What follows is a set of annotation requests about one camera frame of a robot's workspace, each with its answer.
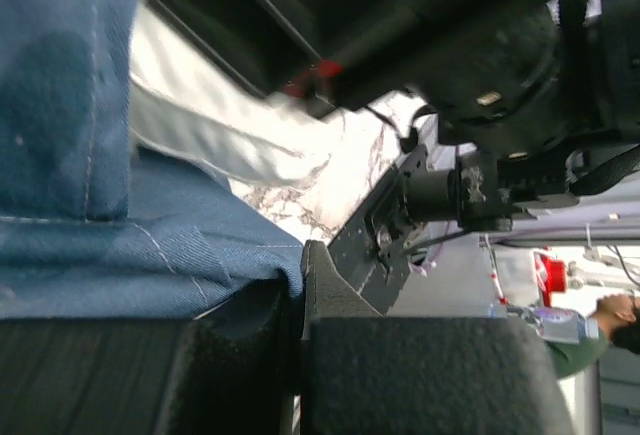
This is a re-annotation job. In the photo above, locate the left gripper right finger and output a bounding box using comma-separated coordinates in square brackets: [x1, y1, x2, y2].
[300, 241, 574, 434]

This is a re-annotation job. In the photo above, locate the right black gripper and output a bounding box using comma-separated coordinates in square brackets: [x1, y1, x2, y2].
[149, 0, 431, 116]

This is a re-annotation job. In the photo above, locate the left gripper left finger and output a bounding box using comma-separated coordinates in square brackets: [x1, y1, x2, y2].
[1, 281, 293, 434]

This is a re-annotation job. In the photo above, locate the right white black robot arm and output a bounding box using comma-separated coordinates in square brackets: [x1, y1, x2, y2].
[149, 0, 639, 208]

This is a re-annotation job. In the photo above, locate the white pillow with red logo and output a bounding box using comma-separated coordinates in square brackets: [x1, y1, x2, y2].
[127, 0, 351, 191]

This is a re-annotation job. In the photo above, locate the blue lettered pillowcase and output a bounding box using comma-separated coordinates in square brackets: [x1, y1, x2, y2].
[1, 0, 304, 318]

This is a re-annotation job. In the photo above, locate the person in green shirt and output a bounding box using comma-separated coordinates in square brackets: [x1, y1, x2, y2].
[546, 292, 639, 380]

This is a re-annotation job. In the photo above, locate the clear plastic water bottle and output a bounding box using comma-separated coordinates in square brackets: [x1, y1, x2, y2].
[506, 306, 600, 345]

